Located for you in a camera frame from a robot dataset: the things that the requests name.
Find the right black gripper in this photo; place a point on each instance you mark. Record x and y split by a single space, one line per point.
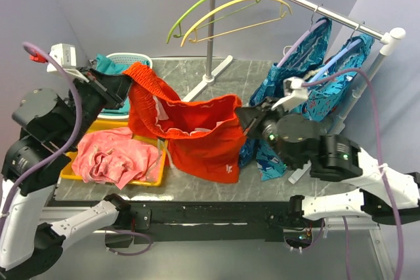
248 117

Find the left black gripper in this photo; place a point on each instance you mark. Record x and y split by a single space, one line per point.
119 86

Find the orange shorts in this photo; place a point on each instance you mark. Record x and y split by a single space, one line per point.
204 138

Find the yellow hanger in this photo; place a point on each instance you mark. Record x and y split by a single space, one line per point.
226 10

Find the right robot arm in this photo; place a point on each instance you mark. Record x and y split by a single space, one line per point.
382 194

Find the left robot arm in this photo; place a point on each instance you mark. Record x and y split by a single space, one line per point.
51 128

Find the teal folded shorts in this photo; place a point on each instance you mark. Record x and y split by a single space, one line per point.
105 62

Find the pink patterned shorts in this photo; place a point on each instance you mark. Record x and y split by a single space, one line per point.
115 155

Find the turquoise shark shorts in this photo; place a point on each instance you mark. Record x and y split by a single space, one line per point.
326 96

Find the dark blue shark shorts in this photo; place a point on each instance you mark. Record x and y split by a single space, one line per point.
308 56

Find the purple hanger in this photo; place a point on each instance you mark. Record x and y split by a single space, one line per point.
313 26

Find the light blue hanger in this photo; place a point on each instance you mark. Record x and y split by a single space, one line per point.
350 45

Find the green hanger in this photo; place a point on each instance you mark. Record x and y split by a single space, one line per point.
203 29

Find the white perforated basket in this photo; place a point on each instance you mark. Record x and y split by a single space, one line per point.
141 58

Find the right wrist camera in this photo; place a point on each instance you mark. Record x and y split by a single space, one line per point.
294 94

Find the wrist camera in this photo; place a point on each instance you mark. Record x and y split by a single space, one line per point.
294 94
65 56

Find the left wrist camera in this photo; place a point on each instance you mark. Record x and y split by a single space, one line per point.
65 56

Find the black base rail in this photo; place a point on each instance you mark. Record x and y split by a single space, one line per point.
213 221

